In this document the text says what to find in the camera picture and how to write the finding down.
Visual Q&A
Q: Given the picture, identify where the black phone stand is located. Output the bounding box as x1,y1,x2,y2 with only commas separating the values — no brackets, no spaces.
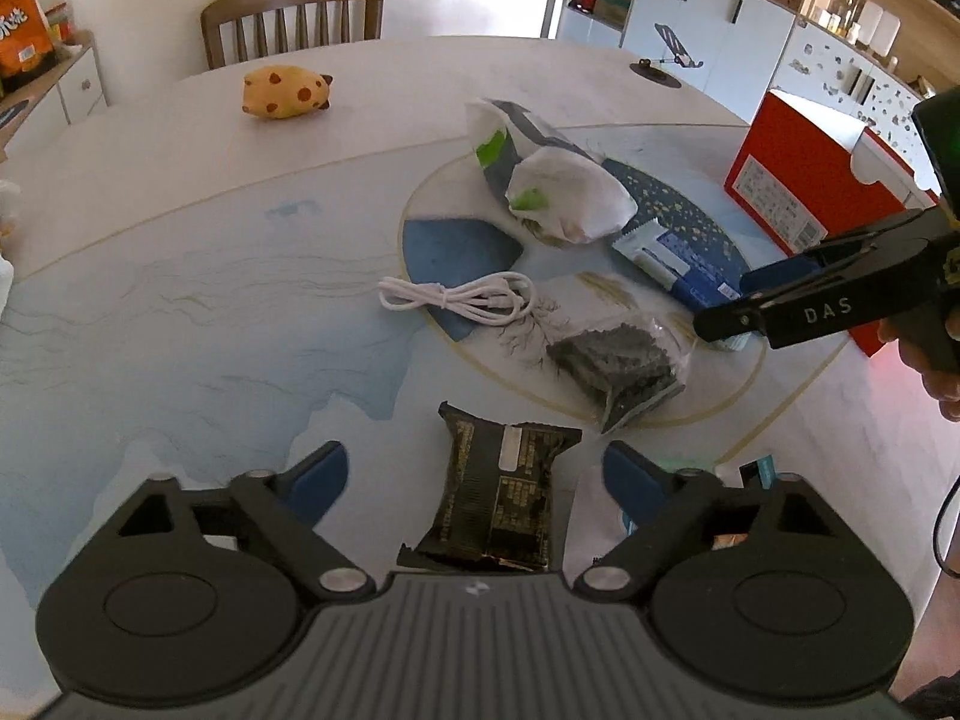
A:
630,24,706,87

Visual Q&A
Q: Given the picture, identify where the wooden chair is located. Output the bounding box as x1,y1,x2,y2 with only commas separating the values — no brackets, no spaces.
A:
201,0,386,70

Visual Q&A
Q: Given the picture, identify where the orange snack bag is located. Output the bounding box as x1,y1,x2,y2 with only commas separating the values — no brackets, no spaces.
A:
0,0,57,95

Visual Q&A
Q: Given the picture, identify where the white bag with green print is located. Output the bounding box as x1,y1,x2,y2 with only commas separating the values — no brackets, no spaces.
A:
465,97,601,192

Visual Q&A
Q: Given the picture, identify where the low white cabinet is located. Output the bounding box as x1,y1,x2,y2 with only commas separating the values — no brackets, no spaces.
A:
555,4,627,50

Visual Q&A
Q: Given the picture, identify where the white cable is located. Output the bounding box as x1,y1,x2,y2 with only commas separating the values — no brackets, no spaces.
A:
379,272,535,331

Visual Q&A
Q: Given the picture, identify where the white bread bag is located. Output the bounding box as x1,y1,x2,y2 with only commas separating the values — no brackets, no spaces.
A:
505,148,638,245

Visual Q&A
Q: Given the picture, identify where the blue and white packet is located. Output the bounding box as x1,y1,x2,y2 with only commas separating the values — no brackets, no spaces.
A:
611,217,751,353

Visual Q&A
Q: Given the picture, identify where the dark clothing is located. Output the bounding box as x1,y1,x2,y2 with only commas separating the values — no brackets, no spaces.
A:
904,675,960,720

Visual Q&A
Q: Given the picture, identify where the clear bag of dark pieces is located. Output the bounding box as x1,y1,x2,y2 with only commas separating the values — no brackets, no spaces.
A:
546,315,687,434

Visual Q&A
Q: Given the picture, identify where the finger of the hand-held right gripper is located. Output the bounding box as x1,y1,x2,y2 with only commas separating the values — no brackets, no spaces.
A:
739,208,947,298
694,236,950,350

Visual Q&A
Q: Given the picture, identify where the white side cabinet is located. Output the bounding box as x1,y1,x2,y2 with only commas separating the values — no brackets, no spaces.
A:
0,30,110,158

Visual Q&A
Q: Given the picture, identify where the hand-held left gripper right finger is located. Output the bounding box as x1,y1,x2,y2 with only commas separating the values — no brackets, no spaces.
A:
574,442,837,601

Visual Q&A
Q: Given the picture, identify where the red and white cardboard box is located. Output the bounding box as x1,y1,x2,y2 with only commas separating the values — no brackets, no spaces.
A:
724,88,942,358

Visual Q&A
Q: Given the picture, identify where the yellow spotted plush toy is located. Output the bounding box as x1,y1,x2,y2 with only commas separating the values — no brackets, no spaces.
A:
242,65,333,121

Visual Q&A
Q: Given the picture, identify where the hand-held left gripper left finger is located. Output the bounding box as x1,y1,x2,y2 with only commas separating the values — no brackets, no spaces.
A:
114,441,374,602

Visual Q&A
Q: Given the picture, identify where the white tall cupboard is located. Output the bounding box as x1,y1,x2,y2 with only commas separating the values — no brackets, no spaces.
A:
622,0,796,121

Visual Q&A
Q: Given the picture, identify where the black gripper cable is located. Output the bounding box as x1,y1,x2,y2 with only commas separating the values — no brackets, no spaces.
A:
933,472,960,580

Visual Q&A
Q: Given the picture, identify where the white plastic packet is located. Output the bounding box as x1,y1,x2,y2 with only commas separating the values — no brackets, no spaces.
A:
562,465,638,578

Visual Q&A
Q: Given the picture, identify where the white cabinet with stickers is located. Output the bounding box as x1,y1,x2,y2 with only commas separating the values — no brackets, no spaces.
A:
772,15,938,136

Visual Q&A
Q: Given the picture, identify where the teal and black snack packet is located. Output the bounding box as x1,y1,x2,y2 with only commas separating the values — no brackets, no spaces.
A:
739,454,781,492

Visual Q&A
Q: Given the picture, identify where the person's right hand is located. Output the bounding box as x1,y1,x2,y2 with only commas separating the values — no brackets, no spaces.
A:
877,313,960,422

